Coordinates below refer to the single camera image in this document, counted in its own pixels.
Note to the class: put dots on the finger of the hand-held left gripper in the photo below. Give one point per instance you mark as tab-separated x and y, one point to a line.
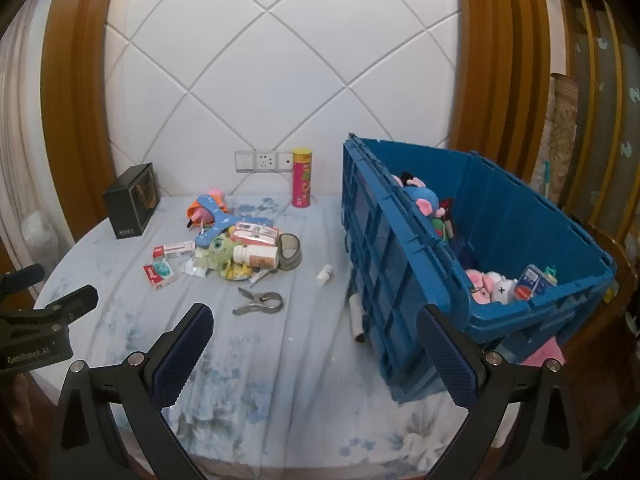
72	302
22	276

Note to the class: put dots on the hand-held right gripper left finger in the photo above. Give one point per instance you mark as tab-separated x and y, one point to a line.
182	355

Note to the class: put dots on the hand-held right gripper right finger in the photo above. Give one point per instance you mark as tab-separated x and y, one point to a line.
450	360

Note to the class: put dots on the red green box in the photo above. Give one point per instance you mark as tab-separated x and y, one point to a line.
160	274

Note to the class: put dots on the white blister packs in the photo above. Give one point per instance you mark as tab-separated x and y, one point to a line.
195	267

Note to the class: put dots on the grey metal clip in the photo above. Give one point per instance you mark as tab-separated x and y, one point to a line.
260	302

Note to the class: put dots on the long red white box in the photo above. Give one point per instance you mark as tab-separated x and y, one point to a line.
175	250

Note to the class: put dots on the green monster plush toy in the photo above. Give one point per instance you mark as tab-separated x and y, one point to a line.
217	249

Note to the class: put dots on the blue plastic crate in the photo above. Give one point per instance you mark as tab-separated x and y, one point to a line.
400	260

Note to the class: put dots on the white bottle orange label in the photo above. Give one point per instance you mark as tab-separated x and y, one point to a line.
257	256

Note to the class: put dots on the red white medicine box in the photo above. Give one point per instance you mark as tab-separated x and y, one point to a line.
255	231

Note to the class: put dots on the orange plush toy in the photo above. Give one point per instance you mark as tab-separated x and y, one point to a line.
194	207

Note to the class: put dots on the small white bottle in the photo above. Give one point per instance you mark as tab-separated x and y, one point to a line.
324	275

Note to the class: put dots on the white plastic bag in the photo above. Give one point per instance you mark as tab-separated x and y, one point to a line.
39	235

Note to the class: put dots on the pale pink plush toy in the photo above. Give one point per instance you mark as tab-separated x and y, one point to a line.
477	282

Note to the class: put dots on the white plush toy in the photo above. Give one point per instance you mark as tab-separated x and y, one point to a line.
502	287

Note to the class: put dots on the light blue floral tablecloth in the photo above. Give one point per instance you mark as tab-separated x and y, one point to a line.
275	360

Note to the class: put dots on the pink cloth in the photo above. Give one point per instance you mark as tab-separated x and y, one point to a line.
542	352

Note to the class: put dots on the white paper roll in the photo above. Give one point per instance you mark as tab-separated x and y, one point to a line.
356	317

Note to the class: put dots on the black box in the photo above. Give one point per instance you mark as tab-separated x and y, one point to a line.
127	205

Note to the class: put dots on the blue card pack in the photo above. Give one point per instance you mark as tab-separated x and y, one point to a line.
532	282

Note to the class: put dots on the dark red fabric item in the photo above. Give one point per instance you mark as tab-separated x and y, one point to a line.
446	207

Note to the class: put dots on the blue pig plush toy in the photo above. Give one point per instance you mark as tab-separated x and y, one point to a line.
417	192

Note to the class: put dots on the wooden chair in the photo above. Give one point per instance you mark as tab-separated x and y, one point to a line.
617	260

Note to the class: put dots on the teal stick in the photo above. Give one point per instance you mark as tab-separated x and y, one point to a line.
547	177

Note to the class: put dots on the white power socket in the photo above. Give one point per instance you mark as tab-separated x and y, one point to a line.
266	161

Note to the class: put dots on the pink snack can yellow lid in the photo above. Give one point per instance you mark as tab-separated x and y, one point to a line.
302	180

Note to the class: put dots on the rolled patterned carpet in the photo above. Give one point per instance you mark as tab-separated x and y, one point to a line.
557	130

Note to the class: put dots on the wooden screen patterned glass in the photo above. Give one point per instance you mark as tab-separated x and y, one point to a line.
600	110

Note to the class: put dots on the white wall switch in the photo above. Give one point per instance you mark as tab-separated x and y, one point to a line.
245	161
285	160

